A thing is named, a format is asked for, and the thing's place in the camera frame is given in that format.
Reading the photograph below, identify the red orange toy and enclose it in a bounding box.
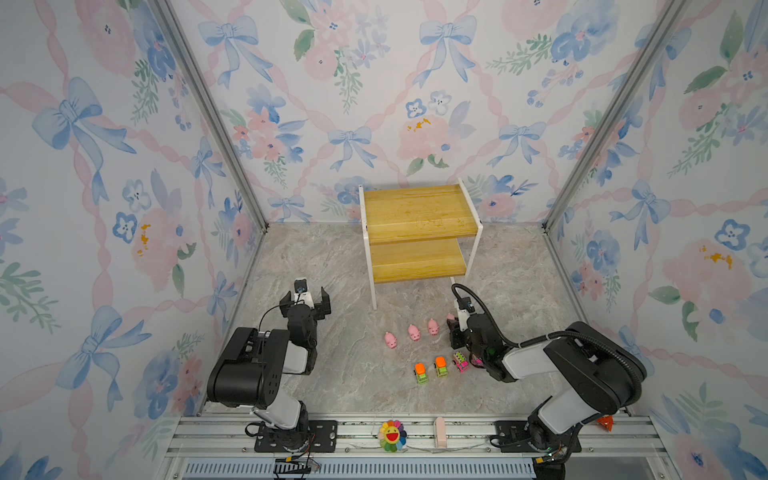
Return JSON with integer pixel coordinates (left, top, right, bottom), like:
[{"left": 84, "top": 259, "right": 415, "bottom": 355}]
[{"left": 595, "top": 415, "right": 614, "bottom": 432}]

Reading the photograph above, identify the aluminium corner post right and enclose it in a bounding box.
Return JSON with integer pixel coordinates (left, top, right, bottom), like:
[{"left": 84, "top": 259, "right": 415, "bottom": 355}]
[{"left": 542, "top": 0, "right": 689, "bottom": 235}]

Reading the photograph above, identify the orange green toy car left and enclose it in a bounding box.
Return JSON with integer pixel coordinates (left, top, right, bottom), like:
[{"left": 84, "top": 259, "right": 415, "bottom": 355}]
[{"left": 413, "top": 363, "right": 428, "bottom": 385}]

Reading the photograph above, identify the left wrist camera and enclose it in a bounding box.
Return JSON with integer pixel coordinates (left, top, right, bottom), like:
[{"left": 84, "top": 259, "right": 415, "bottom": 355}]
[{"left": 292, "top": 278, "right": 314, "bottom": 307}]

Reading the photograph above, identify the orange green toy car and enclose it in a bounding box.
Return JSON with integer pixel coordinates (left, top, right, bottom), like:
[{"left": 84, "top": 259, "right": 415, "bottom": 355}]
[
  {"left": 434, "top": 356, "right": 448, "bottom": 377},
  {"left": 413, "top": 363, "right": 428, "bottom": 385}
]

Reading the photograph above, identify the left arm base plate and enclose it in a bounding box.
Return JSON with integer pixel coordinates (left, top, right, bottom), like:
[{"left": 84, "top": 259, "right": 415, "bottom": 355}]
[{"left": 245, "top": 420, "right": 338, "bottom": 454}]

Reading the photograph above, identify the aluminium corner post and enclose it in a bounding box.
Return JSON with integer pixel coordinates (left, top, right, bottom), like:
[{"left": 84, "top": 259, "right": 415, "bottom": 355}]
[
  {"left": 148, "top": 0, "right": 269, "bottom": 234},
  {"left": 542, "top": 0, "right": 689, "bottom": 235}
]

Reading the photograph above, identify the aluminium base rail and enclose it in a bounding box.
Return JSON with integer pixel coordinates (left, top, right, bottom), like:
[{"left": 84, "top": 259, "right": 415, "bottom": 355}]
[{"left": 155, "top": 413, "right": 681, "bottom": 479}]

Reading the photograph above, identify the pink block on rail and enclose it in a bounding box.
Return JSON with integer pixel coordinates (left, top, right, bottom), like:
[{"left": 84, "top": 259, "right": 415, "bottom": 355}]
[{"left": 434, "top": 417, "right": 448, "bottom": 449}]

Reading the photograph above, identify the orange green toy car right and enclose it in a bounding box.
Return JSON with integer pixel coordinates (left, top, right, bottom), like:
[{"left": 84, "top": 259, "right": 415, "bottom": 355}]
[{"left": 434, "top": 356, "right": 448, "bottom": 377}]

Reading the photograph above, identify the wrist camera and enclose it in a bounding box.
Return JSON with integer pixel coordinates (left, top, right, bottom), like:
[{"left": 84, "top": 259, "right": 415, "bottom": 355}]
[
  {"left": 456, "top": 297, "right": 475, "bottom": 331},
  {"left": 292, "top": 278, "right": 314, "bottom": 307}
]

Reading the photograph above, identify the green pink toy truck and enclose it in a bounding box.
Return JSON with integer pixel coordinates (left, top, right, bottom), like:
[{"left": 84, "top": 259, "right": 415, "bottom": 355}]
[{"left": 452, "top": 351, "right": 470, "bottom": 372}]

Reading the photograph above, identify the white wooden two-tier shelf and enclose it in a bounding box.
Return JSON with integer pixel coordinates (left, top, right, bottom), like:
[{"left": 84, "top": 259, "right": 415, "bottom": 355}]
[{"left": 358, "top": 180, "right": 484, "bottom": 308}]

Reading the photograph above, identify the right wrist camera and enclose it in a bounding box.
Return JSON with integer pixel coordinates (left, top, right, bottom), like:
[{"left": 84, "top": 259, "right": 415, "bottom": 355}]
[{"left": 456, "top": 297, "right": 475, "bottom": 331}]

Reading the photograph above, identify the aluminium corner post left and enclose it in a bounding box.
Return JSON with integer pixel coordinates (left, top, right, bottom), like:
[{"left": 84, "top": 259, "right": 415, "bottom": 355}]
[{"left": 148, "top": 0, "right": 269, "bottom": 234}]

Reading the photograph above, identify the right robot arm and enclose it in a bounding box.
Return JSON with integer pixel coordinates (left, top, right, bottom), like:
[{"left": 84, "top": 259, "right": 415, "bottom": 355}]
[{"left": 447, "top": 283, "right": 648, "bottom": 463}]

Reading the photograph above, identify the rainbow smiling flower toy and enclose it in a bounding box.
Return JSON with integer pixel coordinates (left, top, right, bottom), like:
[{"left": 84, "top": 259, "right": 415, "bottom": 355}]
[{"left": 377, "top": 420, "right": 408, "bottom": 453}]

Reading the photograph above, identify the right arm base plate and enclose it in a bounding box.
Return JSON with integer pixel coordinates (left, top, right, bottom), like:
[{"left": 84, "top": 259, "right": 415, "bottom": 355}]
[{"left": 489, "top": 420, "right": 583, "bottom": 455}]

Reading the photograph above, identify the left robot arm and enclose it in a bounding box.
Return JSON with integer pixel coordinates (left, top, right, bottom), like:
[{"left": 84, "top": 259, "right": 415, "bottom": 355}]
[{"left": 206, "top": 287, "right": 327, "bottom": 452}]

